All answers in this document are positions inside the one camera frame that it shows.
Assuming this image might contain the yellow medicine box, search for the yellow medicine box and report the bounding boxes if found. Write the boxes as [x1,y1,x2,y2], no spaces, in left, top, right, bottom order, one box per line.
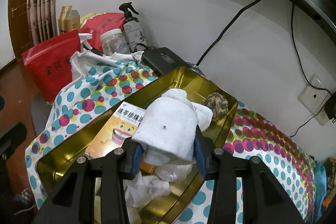
[85,102,145,159]

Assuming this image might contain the white plastic bundle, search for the white plastic bundle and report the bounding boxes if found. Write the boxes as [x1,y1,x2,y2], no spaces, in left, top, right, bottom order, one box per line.
[155,164,193,182]

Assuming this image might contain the gold metal tin box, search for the gold metal tin box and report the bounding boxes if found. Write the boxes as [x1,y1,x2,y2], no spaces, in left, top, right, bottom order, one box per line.
[37,67,238,223]

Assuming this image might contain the red gift bag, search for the red gift bag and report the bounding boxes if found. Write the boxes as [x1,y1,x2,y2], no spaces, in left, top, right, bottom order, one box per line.
[22,30,80,102]

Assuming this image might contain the polka dot tablecloth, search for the polka dot tablecloth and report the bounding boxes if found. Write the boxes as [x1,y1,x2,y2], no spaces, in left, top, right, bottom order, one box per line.
[25,51,315,223]

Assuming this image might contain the blue cloth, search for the blue cloth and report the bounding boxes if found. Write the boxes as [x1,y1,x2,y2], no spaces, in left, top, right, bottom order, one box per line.
[314,162,327,223]

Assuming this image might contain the black set-top box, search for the black set-top box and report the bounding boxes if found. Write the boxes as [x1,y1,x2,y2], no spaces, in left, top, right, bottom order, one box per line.
[141,47,188,76]

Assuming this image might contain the yellow plush duck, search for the yellow plush duck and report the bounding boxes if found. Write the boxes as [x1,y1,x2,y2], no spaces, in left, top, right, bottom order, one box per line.
[322,187,336,207]

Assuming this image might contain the black spray bottle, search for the black spray bottle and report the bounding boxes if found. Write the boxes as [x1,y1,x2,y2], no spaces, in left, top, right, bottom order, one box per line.
[118,2,147,52]

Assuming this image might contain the clear plastic jar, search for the clear plastic jar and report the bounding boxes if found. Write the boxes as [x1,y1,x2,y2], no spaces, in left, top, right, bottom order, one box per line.
[100,28,130,56]

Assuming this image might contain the wooden door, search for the wooden door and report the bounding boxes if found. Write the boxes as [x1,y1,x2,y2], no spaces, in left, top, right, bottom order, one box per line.
[8,0,33,60]

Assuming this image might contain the white spray bottle head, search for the white spray bottle head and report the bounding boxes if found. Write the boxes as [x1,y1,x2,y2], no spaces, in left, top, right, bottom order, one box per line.
[78,33,93,52]

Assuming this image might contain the black power adapter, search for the black power adapter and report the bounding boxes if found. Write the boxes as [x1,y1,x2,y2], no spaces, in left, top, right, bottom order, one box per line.
[324,97,336,123]

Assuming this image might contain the gold cardboard box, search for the gold cardboard box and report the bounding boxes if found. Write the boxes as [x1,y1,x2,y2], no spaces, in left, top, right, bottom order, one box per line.
[58,5,80,34]

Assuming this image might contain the woven rope ball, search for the woven rope ball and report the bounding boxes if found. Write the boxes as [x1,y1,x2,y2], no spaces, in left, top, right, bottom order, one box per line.
[202,92,228,122]

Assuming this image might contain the white wall socket plate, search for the white wall socket plate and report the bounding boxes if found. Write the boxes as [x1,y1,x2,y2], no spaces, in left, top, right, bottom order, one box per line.
[298,84,330,126]

